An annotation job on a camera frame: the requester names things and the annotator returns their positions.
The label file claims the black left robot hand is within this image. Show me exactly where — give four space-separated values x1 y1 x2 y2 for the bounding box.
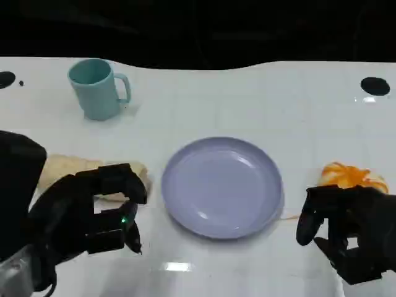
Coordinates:
27 163 148 267

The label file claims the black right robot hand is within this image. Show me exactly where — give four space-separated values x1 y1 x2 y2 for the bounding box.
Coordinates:
296 184 396 286

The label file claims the beige towel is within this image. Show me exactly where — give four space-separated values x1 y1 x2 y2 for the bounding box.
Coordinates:
36 153 153 204

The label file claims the orange and white bread roll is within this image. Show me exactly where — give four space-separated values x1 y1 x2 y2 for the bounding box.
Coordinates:
318 160 389 194

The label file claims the pale green mug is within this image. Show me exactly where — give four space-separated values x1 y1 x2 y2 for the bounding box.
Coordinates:
67 58 132 121

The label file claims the lilac plate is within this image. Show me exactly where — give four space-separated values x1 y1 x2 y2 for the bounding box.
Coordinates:
160 136 285 240

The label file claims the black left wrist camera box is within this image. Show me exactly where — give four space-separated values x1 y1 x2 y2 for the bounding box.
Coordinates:
0 129 48 259

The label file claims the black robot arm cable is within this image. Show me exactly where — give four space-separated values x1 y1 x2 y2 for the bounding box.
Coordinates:
33 262 59 293

